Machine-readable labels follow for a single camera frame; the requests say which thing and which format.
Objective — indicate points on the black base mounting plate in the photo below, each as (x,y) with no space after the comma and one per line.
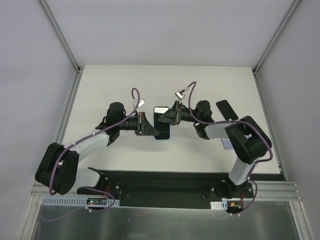
(149,189)

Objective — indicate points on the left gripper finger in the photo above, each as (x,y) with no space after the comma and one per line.
(145,123)
(149,131)

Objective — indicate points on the right white cable duct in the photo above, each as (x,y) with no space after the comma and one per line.
(219,205)

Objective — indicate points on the right aluminium frame post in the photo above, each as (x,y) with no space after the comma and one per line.
(276,35)

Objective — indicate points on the front aluminium rail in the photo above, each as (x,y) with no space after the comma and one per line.
(275,191)

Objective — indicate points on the white cable duct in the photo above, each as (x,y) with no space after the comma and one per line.
(219,205)
(79,202)

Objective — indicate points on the left white cable duct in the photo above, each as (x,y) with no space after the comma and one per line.
(79,202)

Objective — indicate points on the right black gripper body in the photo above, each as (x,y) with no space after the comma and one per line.
(178,112)

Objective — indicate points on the lavender phone case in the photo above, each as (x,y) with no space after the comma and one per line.
(227,145)

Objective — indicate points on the aluminium frame post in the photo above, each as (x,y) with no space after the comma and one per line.
(276,35)
(59,34)

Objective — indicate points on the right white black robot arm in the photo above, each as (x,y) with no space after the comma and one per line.
(248,140)

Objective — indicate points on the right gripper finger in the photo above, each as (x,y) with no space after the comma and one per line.
(167,118)
(171,113)

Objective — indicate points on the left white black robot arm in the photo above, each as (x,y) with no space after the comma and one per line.
(59,169)

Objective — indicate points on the light blue phone case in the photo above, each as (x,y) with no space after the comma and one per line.
(162,139)

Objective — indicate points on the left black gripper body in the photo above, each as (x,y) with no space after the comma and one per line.
(140,123)

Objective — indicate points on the left aluminium frame post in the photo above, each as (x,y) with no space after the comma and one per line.
(59,34)

